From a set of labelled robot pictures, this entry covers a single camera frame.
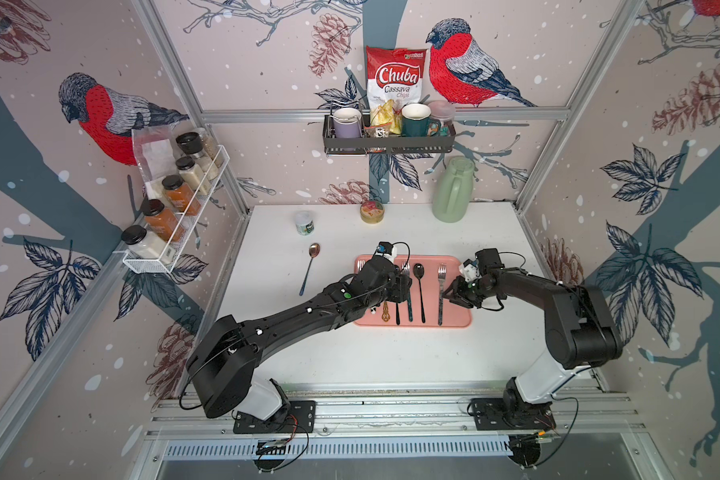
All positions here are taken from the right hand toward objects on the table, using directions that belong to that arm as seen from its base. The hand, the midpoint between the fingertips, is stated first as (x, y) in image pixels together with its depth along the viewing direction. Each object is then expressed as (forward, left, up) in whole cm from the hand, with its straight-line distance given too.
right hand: (447, 293), depth 95 cm
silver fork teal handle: (+8, +13, 0) cm, 15 cm away
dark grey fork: (+9, +1, 0) cm, 9 cm away
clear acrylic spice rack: (-14, +71, +33) cm, 80 cm away
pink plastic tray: (-4, +7, -1) cm, 8 cm away
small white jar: (+25, +51, +4) cm, 57 cm away
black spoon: (-8, +16, -1) cm, 18 cm away
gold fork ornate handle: (-7, +20, -1) cm, 21 cm away
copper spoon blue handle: (+16, +46, 0) cm, 49 cm away
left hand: (-5, +13, +17) cm, 22 cm away
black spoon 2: (+8, +8, 0) cm, 12 cm away
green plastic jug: (+30, -3, +18) cm, 35 cm away
